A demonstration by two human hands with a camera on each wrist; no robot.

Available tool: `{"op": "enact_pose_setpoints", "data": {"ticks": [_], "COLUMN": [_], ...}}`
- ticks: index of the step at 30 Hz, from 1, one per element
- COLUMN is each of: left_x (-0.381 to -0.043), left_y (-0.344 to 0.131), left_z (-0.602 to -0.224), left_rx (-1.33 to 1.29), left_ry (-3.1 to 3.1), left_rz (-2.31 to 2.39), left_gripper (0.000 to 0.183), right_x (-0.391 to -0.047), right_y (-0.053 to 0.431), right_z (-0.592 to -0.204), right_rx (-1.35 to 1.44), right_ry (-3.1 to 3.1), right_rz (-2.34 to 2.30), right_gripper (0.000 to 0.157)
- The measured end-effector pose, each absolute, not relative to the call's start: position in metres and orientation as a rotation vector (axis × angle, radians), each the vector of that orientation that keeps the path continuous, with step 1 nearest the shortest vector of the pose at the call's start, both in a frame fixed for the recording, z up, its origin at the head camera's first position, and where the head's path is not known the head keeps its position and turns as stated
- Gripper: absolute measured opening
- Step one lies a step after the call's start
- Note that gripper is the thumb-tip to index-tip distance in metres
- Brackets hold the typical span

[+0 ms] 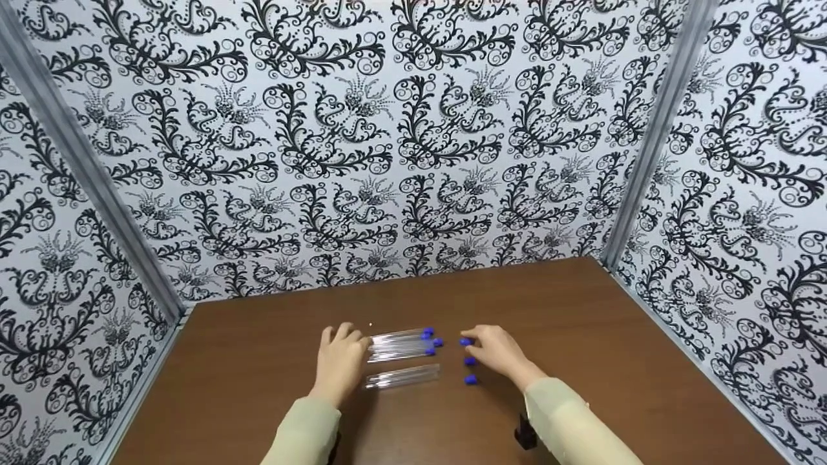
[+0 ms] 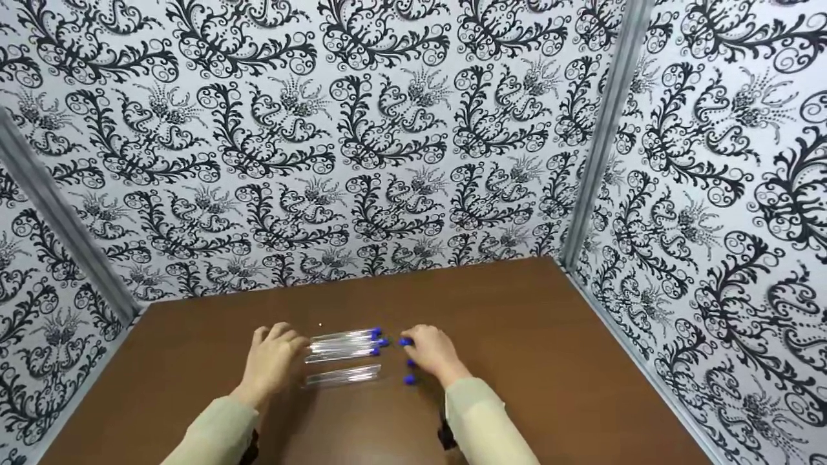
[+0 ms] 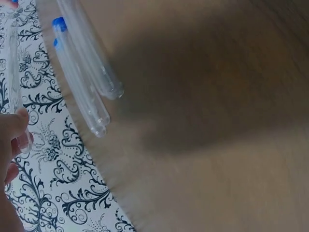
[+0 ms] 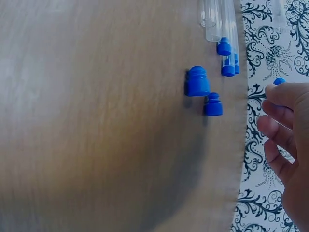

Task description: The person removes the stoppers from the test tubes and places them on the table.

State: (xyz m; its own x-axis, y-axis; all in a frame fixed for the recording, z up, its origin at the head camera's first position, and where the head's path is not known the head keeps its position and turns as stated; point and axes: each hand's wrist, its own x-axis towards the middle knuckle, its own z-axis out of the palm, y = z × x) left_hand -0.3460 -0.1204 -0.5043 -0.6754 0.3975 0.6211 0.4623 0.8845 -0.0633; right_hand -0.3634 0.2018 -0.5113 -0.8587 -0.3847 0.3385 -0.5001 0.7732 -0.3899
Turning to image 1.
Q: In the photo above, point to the clear uncapped tube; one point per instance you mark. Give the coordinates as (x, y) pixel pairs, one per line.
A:
(402, 376)

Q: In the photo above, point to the person's left hand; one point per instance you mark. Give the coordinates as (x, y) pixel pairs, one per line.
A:
(341, 368)

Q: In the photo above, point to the person's left fingers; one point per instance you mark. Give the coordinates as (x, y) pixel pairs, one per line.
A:
(344, 333)

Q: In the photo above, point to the person's right fingers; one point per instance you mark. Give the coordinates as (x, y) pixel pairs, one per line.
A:
(479, 338)

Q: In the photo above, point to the black wrist band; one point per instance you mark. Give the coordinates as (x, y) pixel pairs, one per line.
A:
(525, 434)

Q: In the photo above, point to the person's right hand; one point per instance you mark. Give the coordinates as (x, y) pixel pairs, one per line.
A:
(504, 358)

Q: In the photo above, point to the clear tube with blue cap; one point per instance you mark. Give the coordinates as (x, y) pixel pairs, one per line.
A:
(407, 344)
(400, 335)
(400, 353)

